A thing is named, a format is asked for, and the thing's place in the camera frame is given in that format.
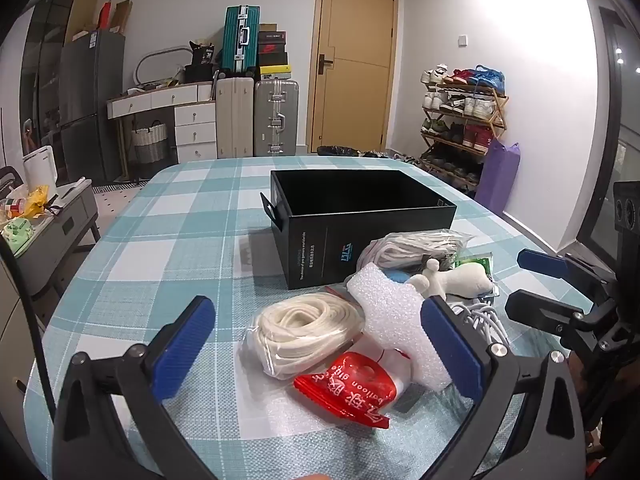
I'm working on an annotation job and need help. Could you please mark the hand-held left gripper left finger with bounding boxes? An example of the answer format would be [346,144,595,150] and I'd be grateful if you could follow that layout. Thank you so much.
[52,296,217,480]

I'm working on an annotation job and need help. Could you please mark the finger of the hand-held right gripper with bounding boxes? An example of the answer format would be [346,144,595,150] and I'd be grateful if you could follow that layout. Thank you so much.
[505,291,601,346]
[517,249,618,306]

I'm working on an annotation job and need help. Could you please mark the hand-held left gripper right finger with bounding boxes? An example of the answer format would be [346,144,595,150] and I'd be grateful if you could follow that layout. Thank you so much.
[421,296,586,480]

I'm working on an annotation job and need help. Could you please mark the white charging cable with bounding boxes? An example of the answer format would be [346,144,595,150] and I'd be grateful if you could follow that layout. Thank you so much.
[447,300,511,356]

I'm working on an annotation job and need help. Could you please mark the white plush toy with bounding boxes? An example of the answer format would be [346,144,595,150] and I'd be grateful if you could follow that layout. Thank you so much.
[410,259,496,301]

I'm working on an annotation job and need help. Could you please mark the white foam sheet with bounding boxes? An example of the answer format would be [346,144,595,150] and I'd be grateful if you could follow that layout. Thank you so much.
[346,261,481,393]

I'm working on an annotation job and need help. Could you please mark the red balloon glue packet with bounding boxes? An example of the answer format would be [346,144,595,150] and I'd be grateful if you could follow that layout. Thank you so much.
[293,351,403,430]

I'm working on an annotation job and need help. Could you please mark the bag of white rope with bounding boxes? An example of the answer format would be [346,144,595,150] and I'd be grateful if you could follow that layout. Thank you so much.
[240,292,368,381]

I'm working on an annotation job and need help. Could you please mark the black cardboard box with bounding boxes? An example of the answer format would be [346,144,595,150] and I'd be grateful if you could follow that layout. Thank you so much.
[260,169,458,291]

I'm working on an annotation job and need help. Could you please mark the green packet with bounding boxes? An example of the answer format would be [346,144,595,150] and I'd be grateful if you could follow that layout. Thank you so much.
[452,252,496,281]

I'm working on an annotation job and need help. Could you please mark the purple bag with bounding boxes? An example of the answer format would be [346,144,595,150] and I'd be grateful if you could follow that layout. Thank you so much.
[474,139,521,216]

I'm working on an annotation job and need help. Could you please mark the dark glass door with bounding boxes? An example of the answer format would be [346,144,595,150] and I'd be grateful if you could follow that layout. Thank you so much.
[575,5,640,267]

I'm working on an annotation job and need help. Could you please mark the wooden shoe rack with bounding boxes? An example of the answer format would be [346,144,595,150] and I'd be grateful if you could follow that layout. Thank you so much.
[420,72,508,193]

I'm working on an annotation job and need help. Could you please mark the grey side table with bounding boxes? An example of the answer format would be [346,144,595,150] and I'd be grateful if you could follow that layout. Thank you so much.
[0,179,101,297]

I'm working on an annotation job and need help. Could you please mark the patterned floor mat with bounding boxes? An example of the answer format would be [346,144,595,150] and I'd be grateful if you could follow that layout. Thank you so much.
[92,180,151,194]

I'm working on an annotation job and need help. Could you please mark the shoe rack with shoes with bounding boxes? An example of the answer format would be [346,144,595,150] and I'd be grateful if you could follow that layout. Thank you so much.
[420,64,501,188]

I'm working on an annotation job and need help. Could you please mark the blue bag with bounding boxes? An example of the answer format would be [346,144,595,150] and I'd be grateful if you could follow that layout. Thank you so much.
[472,65,506,92]

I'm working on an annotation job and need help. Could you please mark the green packaged item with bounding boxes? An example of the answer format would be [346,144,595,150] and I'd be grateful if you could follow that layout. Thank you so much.
[2,217,34,242]

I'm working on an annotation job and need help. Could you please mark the yellow plastic bag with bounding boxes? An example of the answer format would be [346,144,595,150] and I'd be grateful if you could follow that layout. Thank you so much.
[22,185,52,219]

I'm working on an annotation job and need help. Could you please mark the white wicker basket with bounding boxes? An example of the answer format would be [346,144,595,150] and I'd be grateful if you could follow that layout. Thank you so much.
[131,121,168,164]

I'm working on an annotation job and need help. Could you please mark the white desk with drawers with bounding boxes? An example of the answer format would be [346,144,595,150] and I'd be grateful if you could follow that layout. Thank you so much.
[106,82,218,182]

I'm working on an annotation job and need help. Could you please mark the white appliance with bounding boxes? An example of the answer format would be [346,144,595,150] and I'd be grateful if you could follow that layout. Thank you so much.
[22,146,57,196]

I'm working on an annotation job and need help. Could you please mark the dark shoes on floor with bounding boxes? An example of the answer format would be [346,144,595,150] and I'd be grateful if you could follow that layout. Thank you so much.
[317,145,423,166]

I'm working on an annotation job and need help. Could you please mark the beige suitcase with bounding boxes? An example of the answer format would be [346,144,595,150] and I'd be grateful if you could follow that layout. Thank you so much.
[215,76,256,160]

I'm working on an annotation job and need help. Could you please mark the silver suitcase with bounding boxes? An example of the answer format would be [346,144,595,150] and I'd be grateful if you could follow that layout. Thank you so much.
[254,79,300,157]

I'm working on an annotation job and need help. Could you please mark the tan wooden door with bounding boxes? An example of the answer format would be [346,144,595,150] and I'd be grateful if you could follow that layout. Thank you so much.
[305,0,399,153]

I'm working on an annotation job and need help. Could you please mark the grey refrigerator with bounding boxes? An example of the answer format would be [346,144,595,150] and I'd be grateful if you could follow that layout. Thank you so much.
[60,30,126,183]

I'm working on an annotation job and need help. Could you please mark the black storage case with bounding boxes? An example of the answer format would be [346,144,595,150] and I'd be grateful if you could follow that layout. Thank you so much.
[184,64,221,84]

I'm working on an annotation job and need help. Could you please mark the black paper bag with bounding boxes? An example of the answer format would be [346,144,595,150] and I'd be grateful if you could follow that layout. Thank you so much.
[191,41,217,66]

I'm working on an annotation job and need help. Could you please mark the teal suitcase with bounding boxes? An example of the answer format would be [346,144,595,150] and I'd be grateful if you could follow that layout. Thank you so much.
[222,5,262,78]

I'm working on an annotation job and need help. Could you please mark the dark glass cabinet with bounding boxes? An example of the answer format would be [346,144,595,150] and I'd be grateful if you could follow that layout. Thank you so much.
[20,0,83,153]

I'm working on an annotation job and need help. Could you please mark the small flat cardboard box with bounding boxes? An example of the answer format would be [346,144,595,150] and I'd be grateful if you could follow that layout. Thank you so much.
[110,0,134,34]

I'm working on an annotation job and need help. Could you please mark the large flat cardboard box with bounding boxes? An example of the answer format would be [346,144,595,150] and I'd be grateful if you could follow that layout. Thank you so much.
[64,0,103,46]

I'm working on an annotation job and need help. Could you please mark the bag of thin white cord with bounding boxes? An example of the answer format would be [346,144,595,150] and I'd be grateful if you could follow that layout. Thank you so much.
[356,230,476,281]

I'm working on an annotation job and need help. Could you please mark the black padded frame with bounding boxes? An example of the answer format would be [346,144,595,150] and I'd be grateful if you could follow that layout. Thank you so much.
[0,166,22,198]

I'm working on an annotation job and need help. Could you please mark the grey oval frame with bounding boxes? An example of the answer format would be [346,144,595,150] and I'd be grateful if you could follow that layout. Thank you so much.
[136,46,193,87]

